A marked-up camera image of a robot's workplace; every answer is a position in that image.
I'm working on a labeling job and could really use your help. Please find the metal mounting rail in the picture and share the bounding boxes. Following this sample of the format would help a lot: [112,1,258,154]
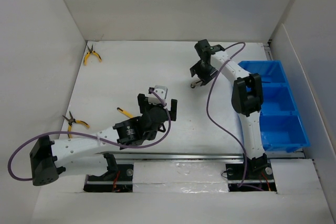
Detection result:
[56,152,305,183]

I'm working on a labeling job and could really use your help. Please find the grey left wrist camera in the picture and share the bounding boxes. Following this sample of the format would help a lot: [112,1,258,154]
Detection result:
[154,85,168,102]

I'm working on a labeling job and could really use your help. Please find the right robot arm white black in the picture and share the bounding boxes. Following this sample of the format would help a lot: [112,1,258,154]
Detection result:
[190,39,268,180]

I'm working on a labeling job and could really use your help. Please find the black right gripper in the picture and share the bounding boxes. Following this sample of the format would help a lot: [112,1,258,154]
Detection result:
[191,60,221,86]

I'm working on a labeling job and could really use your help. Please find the silver folding utility knife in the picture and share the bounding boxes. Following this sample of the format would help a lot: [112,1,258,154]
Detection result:
[190,80,202,89]

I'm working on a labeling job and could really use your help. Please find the blue plastic compartment bin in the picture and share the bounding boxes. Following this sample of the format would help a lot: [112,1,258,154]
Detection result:
[239,61,310,153]

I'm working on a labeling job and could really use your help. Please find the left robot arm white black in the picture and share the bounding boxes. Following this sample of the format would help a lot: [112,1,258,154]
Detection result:
[29,90,177,186]

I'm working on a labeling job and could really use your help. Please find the yellow pliers corner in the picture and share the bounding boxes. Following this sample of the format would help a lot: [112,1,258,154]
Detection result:
[83,44,102,66]

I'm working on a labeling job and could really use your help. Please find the yellow pliers near left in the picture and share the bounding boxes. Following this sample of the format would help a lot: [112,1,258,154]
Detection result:
[62,111,90,138]

